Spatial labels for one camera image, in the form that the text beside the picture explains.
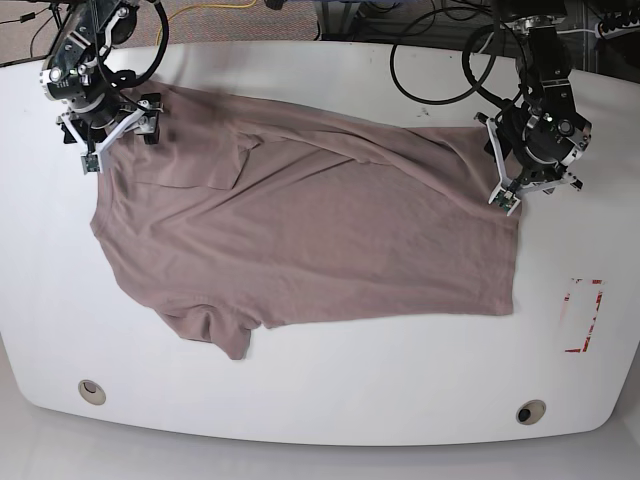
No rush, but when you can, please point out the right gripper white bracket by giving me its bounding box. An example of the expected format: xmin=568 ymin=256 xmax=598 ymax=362
xmin=56 ymin=93 xmax=164 ymax=173

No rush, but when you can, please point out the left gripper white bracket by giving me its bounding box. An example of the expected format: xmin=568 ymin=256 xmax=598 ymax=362
xmin=475 ymin=112 xmax=583 ymax=216

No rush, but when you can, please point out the mauve t-shirt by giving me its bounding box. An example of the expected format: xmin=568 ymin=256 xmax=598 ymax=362
xmin=91 ymin=84 xmax=519 ymax=360

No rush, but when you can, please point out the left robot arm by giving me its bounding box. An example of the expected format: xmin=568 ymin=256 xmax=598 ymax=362
xmin=436 ymin=1 xmax=592 ymax=214

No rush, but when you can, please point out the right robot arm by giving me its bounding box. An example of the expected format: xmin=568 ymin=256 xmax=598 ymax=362
xmin=39 ymin=1 xmax=169 ymax=174

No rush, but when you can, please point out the red tape marking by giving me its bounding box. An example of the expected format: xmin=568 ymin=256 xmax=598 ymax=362
xmin=559 ymin=278 xmax=605 ymax=354

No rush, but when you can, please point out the white power strip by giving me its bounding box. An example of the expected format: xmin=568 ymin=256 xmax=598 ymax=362
xmin=595 ymin=16 xmax=639 ymax=40

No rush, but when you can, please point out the left table grommet hole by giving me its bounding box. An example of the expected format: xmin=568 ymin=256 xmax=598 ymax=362
xmin=78 ymin=380 xmax=106 ymax=406

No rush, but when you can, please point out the table grommet hole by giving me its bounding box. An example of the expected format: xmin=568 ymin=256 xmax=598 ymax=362
xmin=516 ymin=399 xmax=546 ymax=426
xmin=78 ymin=380 xmax=106 ymax=406

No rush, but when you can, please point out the right table grommet hole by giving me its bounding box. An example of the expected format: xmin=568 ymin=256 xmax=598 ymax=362
xmin=516 ymin=399 xmax=546 ymax=426

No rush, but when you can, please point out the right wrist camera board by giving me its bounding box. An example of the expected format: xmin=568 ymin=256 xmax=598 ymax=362
xmin=81 ymin=153 xmax=102 ymax=175

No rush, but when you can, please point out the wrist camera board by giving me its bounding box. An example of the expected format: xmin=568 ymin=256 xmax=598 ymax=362
xmin=81 ymin=153 xmax=102 ymax=175
xmin=488 ymin=185 xmax=521 ymax=216

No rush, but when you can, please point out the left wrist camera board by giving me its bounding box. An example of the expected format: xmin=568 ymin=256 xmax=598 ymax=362
xmin=488 ymin=185 xmax=521 ymax=216

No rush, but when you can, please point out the yellow cable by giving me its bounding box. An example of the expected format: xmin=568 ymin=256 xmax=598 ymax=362
xmin=155 ymin=0 xmax=257 ymax=45

